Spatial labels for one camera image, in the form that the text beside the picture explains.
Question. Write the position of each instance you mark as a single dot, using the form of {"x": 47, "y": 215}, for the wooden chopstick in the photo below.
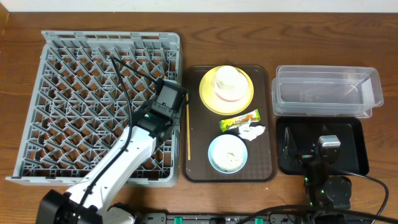
{"x": 188, "y": 129}

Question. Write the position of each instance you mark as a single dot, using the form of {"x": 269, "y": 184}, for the grey dishwasher rack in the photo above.
{"x": 86, "y": 83}

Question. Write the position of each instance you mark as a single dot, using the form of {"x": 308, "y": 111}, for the white tissue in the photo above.
{"x": 248, "y": 132}

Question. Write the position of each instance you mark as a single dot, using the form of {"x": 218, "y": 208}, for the rice leftovers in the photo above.
{"x": 228, "y": 154}

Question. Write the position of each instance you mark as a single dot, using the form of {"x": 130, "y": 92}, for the cream cup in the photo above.
{"x": 226, "y": 77}

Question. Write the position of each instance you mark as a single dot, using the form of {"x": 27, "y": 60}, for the green orange snack wrapper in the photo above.
{"x": 235, "y": 122}

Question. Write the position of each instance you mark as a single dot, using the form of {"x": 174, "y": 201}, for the light blue bowl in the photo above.
{"x": 211, "y": 147}

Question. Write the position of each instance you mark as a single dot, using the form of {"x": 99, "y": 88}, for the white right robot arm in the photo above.
{"x": 322, "y": 188}

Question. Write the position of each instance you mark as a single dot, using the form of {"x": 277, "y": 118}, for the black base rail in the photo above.
{"x": 270, "y": 218}

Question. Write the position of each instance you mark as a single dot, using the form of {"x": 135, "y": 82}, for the brown serving tray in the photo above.
{"x": 261, "y": 165}

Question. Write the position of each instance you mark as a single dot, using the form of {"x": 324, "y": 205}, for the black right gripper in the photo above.
{"x": 290, "y": 151}

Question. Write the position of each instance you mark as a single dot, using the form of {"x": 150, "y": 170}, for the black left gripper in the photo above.
{"x": 175, "y": 119}

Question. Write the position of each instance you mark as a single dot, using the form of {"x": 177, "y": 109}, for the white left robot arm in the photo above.
{"x": 88, "y": 200}

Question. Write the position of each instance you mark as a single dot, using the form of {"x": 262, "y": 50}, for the black waste tray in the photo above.
{"x": 306, "y": 131}

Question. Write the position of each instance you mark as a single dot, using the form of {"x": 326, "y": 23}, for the yellow plate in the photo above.
{"x": 218, "y": 106}

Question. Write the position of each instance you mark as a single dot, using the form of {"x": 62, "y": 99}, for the clear plastic container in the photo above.
{"x": 324, "y": 90}

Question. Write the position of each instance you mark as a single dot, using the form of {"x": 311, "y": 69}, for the pink bowl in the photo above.
{"x": 237, "y": 91}

